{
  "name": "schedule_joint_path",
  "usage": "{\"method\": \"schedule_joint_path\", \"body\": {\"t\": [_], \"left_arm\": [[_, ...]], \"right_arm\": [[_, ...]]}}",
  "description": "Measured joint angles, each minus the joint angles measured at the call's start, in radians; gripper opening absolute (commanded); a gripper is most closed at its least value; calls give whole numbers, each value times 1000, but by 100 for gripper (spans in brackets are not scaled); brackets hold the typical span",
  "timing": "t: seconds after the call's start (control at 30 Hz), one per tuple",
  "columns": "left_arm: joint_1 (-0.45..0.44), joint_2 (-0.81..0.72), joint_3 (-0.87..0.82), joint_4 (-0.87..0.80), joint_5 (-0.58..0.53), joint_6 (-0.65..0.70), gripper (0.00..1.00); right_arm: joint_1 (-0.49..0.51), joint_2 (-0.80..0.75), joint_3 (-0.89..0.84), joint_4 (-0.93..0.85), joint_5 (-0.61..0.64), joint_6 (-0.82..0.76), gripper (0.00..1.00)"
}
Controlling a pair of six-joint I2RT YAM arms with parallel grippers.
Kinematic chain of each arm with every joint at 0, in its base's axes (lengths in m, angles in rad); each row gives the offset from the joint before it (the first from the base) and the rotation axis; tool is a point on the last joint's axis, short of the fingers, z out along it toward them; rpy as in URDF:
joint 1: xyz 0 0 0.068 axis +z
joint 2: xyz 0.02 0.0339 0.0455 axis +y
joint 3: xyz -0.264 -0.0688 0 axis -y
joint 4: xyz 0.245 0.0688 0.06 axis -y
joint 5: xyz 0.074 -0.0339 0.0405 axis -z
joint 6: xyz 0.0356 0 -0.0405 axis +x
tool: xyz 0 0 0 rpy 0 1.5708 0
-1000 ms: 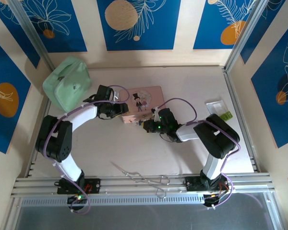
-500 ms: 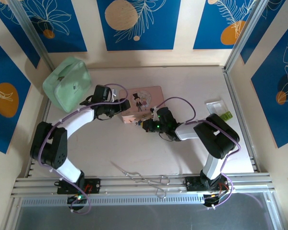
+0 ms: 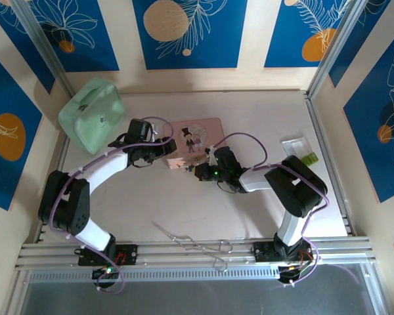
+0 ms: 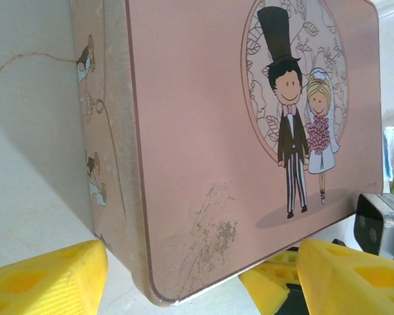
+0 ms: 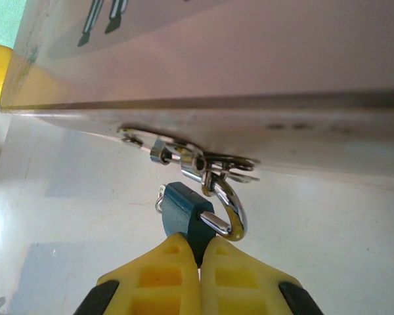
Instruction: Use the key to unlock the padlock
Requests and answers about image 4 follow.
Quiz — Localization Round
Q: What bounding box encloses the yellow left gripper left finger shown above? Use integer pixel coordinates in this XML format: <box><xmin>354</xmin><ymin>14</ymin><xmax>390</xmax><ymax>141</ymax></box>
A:
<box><xmin>0</xmin><ymin>239</ymin><xmax>109</xmax><ymax>315</ymax></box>

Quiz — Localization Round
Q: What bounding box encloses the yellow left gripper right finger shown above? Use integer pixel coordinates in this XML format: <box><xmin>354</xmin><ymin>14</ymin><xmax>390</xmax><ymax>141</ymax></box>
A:
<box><xmin>296</xmin><ymin>238</ymin><xmax>394</xmax><ymax>315</ymax></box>

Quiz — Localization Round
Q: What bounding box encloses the pink wedding couple tin box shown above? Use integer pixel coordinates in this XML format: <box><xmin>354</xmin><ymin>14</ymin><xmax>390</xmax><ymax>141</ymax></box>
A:
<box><xmin>70</xmin><ymin>0</ymin><xmax>382</xmax><ymax>308</ymax></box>

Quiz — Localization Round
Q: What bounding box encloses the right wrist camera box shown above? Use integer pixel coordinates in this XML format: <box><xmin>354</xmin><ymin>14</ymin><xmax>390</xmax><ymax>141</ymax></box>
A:
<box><xmin>354</xmin><ymin>192</ymin><xmax>394</xmax><ymax>262</ymax></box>

